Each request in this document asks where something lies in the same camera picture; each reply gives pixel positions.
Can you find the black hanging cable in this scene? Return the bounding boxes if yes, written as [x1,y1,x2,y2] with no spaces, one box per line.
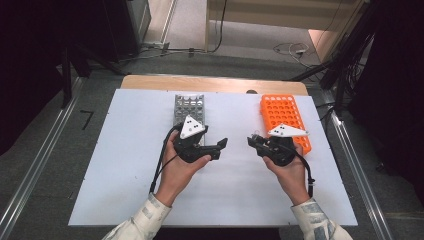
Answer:
[208,0,229,54]

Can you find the aluminium floor rail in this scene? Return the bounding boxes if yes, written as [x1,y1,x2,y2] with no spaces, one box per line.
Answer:
[0,77,85,239]
[328,111,396,240]

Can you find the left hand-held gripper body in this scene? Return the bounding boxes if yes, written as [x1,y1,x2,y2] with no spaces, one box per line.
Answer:
[173,114,223,164]

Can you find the black cabinet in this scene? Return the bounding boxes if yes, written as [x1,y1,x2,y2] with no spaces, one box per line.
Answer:
[103,0,152,63]

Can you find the grey metal test tube rack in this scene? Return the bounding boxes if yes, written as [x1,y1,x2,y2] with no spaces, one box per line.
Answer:
[173,93,206,148]

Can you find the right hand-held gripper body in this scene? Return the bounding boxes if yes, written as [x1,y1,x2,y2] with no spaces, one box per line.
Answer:
[258,124,309,167]

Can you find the orange test tube rack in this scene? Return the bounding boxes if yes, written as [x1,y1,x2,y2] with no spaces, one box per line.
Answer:
[259,94,313,156]

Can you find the person's left hand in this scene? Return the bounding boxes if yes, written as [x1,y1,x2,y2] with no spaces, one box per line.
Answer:
[154,131,213,208]

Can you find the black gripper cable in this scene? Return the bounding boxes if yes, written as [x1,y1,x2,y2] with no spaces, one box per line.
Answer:
[286,143,316,198]
[148,123,184,195]

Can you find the white floor cable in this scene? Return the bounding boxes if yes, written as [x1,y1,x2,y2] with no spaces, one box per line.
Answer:
[273,42,313,69]

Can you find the person's right hand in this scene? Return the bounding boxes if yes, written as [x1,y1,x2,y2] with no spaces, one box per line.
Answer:
[263,143,311,206]

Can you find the dark curtain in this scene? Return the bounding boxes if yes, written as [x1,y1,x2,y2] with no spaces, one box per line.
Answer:
[348,0,424,201]

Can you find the black metal stand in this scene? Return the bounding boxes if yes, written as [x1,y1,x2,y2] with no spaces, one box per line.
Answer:
[289,0,379,113]
[60,46,73,110]

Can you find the light wooden furniture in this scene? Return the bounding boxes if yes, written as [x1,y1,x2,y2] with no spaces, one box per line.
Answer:
[204,0,366,63]

